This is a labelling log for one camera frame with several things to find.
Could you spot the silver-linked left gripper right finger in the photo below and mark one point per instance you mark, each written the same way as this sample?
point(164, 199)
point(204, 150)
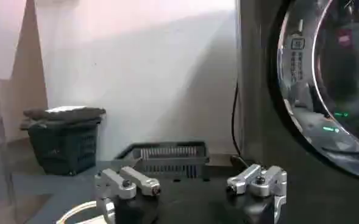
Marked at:
point(260, 180)

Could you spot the black plastic crate basket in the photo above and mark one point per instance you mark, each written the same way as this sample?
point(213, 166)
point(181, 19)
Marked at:
point(63, 146)

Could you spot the grey plastic laundry basket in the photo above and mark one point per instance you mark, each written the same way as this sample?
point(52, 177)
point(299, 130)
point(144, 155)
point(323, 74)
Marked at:
point(167, 161)

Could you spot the round glass dryer door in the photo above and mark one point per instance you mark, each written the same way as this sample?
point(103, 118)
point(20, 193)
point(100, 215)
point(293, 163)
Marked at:
point(328, 91)

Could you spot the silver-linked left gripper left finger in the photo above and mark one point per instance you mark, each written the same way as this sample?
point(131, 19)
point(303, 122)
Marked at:
point(127, 186)

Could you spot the pile of dark clothes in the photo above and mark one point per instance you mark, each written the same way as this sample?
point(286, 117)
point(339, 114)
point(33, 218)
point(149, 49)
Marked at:
point(75, 114)

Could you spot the grey dryer with round opening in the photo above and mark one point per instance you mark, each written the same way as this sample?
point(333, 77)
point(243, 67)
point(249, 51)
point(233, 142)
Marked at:
point(258, 121)

